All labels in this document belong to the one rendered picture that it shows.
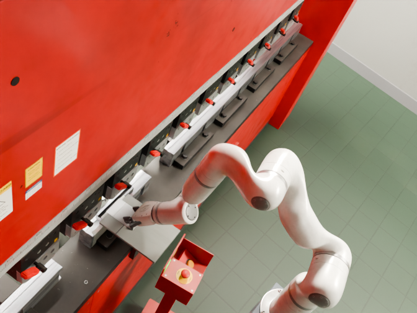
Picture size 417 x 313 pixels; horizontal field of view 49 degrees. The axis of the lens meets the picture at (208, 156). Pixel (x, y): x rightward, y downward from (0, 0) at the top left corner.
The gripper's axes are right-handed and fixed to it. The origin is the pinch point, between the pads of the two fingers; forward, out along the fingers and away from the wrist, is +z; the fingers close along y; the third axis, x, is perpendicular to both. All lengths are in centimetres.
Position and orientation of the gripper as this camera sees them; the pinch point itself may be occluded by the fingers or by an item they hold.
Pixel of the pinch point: (132, 215)
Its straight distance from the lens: 182.8
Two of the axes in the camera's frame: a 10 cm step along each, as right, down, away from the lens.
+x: 4.4, 8.3, 3.6
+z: -7.5, 1.2, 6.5
